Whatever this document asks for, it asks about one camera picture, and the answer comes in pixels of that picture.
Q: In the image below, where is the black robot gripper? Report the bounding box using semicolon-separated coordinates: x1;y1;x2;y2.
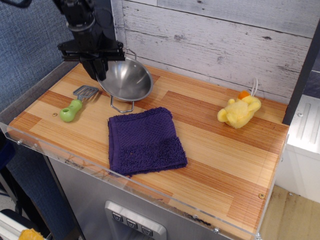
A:
58;23;125;81

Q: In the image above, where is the silver metal pot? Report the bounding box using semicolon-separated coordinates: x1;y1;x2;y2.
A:
97;47;154;114

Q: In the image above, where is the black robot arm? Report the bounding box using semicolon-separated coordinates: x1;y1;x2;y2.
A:
54;0;125;81

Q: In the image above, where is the green and grey spatula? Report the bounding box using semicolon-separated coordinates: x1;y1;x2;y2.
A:
59;85;99;123

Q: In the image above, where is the purple folded towel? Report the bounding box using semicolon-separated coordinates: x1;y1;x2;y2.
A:
108;107;188;176

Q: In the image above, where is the clear acrylic front guard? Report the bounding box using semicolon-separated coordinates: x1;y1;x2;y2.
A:
0;123;260;240

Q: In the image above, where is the yellow plush duck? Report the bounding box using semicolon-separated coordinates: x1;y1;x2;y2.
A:
217;78;262;129

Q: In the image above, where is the silver button control panel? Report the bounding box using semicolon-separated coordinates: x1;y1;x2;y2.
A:
104;200;167;240

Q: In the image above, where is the white cabinet at right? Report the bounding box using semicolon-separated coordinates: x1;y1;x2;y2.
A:
275;95;320;203

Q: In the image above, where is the dark vertical post right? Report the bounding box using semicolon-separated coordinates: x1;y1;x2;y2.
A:
282;22;320;125

